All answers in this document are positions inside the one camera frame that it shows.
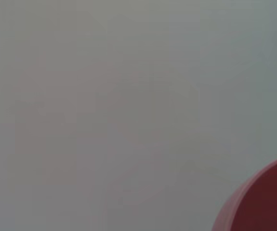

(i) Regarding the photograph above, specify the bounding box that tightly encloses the pink plastic bowl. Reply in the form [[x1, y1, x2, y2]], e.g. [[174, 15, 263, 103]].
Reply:
[[211, 154, 277, 231]]

